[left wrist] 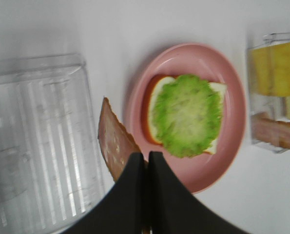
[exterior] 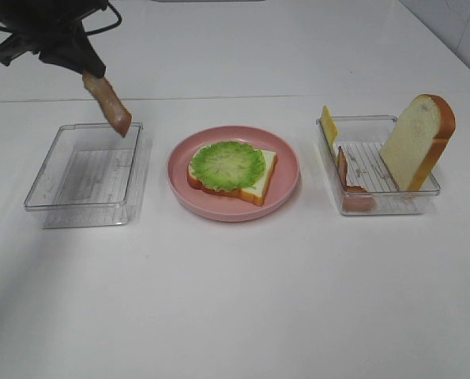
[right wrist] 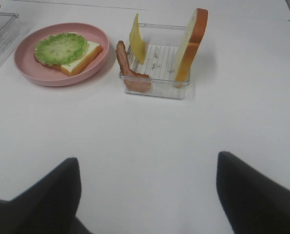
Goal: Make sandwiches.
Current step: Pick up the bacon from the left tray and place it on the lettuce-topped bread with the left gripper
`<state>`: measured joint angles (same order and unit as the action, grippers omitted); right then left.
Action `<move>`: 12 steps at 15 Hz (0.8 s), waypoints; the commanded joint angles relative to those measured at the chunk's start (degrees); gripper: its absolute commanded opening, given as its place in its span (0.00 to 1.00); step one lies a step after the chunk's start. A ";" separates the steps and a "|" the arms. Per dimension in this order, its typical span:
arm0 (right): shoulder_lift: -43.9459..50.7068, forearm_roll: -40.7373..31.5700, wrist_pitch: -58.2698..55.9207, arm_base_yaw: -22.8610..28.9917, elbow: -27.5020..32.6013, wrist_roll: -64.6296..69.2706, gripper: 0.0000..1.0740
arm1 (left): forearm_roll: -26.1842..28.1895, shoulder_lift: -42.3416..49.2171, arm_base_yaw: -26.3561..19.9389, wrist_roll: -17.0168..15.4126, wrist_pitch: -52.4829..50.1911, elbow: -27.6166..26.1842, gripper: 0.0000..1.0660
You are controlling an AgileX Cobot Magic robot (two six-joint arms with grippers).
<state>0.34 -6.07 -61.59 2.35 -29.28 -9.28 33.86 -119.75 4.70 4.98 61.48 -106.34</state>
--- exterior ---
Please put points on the yellow cheese slice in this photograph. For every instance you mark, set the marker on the yellow cheese slice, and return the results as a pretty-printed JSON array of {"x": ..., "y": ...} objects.
[{"x": 329, "y": 128}]

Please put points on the bread slice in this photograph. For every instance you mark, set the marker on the bread slice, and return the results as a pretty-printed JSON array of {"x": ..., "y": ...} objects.
[
  {"x": 254, "y": 194},
  {"x": 419, "y": 138}
]

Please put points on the green lettuce leaf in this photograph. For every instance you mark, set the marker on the green lettuce leaf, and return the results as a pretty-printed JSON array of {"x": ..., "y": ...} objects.
[{"x": 228, "y": 165}]

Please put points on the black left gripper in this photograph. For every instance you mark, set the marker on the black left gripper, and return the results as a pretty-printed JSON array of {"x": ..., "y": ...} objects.
[{"x": 54, "y": 31}]

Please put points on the clear right plastic tray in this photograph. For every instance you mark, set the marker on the clear right plastic tray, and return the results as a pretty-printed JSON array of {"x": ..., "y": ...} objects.
[{"x": 361, "y": 138}]

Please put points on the clear left plastic tray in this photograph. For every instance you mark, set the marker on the clear left plastic tray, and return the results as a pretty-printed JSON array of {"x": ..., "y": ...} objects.
[{"x": 90, "y": 177}]

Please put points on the brown bacon strip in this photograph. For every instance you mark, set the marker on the brown bacon strip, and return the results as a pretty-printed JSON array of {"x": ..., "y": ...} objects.
[{"x": 112, "y": 107}]

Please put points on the clear plastic tray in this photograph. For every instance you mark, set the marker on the clear plastic tray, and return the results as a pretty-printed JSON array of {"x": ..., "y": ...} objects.
[
  {"x": 90, "y": 177},
  {"x": 361, "y": 138}
]

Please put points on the pink round plate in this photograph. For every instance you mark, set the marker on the pink round plate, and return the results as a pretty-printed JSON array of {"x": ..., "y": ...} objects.
[{"x": 282, "y": 184}]

